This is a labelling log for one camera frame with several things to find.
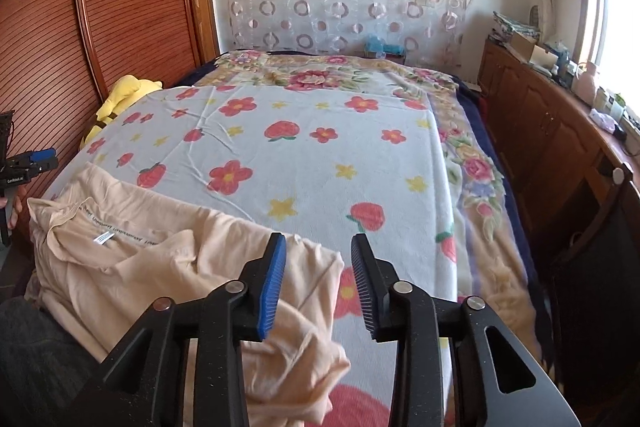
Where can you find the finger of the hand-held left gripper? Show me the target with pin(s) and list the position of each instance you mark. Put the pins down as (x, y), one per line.
(45, 166)
(42, 154)

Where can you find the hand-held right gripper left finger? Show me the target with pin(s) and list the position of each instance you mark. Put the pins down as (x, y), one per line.
(270, 287)

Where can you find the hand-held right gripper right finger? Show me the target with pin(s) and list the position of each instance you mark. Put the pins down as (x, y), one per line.
(365, 287)

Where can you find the beige printed t-shirt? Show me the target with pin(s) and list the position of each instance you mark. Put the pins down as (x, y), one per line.
(150, 267)

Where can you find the person's left hand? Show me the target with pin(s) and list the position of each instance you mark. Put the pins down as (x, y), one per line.
(16, 207)

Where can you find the yellow plush toy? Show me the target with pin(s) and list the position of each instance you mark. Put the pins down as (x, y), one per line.
(125, 92)

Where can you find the white strawberry print sheet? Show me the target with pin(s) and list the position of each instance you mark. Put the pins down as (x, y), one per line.
(300, 157)

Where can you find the wooden slatted wardrobe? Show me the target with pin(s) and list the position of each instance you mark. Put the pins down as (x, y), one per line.
(125, 7)

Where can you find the person's dark clothed leg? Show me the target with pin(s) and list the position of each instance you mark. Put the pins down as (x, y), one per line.
(35, 357)

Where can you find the floral blanket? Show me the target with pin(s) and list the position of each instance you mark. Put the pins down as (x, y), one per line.
(310, 74)

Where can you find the dark chair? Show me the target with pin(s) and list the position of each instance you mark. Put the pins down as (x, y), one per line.
(600, 282)

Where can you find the blue box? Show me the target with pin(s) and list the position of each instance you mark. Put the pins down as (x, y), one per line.
(382, 47)

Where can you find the low wooden cabinet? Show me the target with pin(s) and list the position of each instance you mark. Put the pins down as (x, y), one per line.
(530, 97)

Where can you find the cardboard box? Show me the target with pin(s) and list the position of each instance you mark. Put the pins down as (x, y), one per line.
(530, 49)

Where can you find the white plastic bag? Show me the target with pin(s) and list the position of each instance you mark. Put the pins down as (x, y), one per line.
(602, 119)

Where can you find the white jug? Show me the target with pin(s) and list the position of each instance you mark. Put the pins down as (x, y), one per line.
(586, 84)

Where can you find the stack of folded cloths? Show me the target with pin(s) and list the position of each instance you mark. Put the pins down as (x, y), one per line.
(515, 24)

